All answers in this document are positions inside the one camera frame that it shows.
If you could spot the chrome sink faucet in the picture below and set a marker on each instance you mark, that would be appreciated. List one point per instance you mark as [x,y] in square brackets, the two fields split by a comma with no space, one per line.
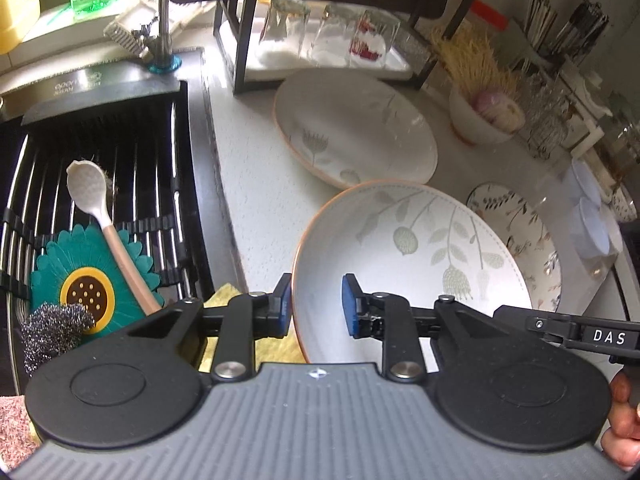
[151,42]

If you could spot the upturned drinking glass right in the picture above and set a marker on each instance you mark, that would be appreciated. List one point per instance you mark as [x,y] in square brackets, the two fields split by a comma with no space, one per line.
[373,37]

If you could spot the chopstick holder with chopsticks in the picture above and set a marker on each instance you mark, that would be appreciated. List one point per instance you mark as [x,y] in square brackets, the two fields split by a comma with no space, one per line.
[575,38]

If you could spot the upturned drinking glass left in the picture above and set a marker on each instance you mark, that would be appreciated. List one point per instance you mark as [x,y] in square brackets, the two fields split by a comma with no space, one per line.
[284,29]

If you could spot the white leaf-pattern plate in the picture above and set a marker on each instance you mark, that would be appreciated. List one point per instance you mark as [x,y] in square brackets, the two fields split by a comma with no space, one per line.
[407,239]

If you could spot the blue plastic bowl front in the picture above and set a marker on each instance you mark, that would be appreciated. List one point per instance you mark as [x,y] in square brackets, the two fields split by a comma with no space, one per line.
[594,233]

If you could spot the blue plastic bowl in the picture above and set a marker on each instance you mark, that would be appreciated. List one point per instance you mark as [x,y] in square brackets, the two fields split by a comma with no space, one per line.
[594,233]
[579,182]

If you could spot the steel wool scrubber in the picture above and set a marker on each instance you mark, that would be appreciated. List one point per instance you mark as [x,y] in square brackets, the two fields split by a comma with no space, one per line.
[52,330]

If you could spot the white dish brush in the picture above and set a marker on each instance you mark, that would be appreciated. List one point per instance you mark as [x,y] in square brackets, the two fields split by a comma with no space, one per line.
[86,183]

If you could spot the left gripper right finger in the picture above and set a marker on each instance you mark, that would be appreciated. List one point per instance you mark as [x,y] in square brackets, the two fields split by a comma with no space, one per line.
[390,319]

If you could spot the person's right hand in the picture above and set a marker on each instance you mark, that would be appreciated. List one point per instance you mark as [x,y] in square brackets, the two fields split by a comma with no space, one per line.
[621,441]

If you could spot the upturned drinking glass middle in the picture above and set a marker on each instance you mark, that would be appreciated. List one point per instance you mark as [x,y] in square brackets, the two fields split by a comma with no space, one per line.
[331,43]

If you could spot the yellow sponge cloth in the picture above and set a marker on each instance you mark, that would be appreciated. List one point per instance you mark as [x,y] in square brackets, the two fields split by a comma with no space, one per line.
[285,350]

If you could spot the orange detergent bottle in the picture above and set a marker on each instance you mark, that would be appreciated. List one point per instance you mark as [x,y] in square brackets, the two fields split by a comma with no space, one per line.
[16,20]

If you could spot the teal sunflower sink mat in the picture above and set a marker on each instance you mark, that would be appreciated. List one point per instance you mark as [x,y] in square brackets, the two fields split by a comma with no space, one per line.
[79,268]

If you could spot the upturned drinking glass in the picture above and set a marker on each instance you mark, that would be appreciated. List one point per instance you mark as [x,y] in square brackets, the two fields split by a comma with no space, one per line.
[373,37]
[331,43]
[284,29]

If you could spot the black sink drain rack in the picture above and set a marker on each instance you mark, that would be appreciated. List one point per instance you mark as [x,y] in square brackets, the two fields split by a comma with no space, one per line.
[144,136]

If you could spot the bowl of enoki and onion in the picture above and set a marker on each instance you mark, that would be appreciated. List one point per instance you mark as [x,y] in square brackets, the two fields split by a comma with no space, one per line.
[482,100]

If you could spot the floral patterned plate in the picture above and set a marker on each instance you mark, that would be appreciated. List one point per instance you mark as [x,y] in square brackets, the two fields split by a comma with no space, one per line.
[529,242]

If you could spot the white plate with orange rim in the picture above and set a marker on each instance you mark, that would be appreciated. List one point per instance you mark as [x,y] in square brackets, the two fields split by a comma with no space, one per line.
[347,128]

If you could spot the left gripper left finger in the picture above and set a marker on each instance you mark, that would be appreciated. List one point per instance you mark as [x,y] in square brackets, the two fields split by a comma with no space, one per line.
[245,319]

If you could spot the wire rack with glass cups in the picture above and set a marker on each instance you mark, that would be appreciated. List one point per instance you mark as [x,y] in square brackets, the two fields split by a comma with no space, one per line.
[557,119]

